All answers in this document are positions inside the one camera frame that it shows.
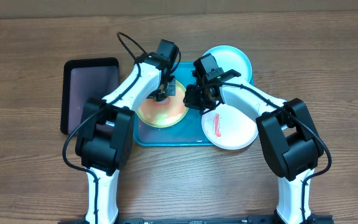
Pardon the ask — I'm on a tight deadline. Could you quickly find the white plate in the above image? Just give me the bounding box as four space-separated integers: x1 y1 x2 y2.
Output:
201 105 258 150

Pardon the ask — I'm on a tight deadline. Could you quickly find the light blue plate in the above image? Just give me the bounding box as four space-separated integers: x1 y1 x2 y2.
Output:
204 45 254 85

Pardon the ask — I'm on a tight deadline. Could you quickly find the black rectangular tray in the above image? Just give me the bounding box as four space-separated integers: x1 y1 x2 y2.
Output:
60 57 119 135

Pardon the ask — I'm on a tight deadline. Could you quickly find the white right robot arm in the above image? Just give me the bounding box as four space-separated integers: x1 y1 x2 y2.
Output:
183 54 330 223

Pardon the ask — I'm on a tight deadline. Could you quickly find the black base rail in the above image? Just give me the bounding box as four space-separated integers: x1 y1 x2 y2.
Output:
58 214 334 224

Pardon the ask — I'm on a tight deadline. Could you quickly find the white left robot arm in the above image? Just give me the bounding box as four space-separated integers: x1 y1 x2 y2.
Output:
75 40 180 223

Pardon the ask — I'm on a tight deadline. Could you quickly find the yellow plate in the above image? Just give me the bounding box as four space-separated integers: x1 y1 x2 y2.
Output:
136 81 188 128

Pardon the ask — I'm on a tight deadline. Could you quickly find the teal plastic serving tray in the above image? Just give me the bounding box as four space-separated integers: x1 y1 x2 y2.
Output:
134 62 254 146

